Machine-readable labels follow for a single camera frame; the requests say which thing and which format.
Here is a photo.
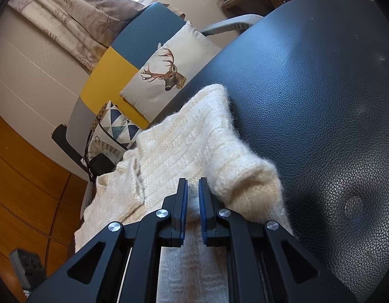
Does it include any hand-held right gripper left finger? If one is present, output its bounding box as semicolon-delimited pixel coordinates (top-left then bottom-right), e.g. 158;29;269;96
26;178;189;303

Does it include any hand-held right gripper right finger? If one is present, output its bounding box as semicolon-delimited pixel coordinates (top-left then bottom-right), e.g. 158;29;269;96
199;177;357;303

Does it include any cream knit sweater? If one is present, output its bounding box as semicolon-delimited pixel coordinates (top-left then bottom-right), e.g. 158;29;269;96
75;84;294;303

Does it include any black handbag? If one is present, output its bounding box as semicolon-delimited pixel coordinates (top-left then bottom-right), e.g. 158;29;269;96
84;133;116;180

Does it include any triangle pattern pillow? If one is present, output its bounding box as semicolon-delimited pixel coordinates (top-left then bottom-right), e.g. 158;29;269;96
87;100;144;165

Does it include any wooden wardrobe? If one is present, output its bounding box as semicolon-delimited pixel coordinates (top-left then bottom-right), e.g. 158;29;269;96
0;109;88;303

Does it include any grey power strip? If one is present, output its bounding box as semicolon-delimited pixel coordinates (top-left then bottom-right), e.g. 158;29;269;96
9;248;46;291

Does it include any deer print pillow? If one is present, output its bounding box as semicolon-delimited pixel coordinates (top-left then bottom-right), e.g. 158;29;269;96
119;20;222;120

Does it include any grey yellow blue sofa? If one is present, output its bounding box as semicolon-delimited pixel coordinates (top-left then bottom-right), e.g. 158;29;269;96
66;3;265;228

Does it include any starfish print curtain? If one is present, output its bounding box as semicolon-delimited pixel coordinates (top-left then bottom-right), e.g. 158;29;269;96
7;0;185;74

